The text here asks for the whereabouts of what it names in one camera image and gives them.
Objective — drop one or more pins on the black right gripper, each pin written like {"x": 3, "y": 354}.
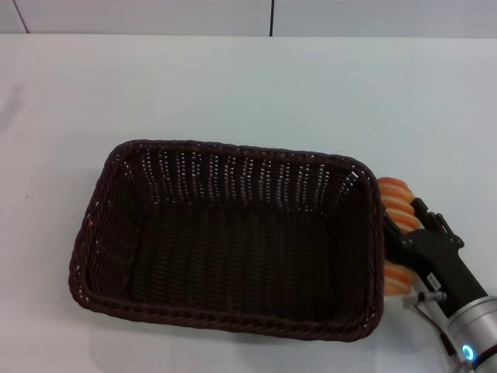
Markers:
{"x": 442, "y": 264}

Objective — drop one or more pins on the orange striped bread roll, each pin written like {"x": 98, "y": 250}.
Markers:
{"x": 396, "y": 198}

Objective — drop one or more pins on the dark brown woven basket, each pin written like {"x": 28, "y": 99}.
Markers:
{"x": 233, "y": 252}

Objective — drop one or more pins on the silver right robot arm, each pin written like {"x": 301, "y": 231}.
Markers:
{"x": 477, "y": 326}

